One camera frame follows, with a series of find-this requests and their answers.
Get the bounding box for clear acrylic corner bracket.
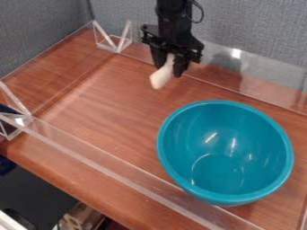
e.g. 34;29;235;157
93;20;134;53

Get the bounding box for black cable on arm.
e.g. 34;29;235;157
187;0;206;24

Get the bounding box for light wooden object below table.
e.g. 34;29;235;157
54;202;106;230

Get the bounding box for clear acrylic bracket left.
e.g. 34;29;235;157
0;81;31;141

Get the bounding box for plush mushroom with brown cap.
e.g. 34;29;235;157
150;53;174;90

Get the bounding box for blue plastic bowl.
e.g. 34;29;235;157
157;100;295;207

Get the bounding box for clear acrylic barrier front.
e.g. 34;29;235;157
2;116;265;230

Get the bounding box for clear acrylic barrier back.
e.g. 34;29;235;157
119;35;307;116

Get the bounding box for clear acrylic barrier left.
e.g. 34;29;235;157
2;22;98;88

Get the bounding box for clear acrylic barrier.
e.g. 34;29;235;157
119;35;307;116
2;116;265;230
2;22;98;88

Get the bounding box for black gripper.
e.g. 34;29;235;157
141;0;205;77

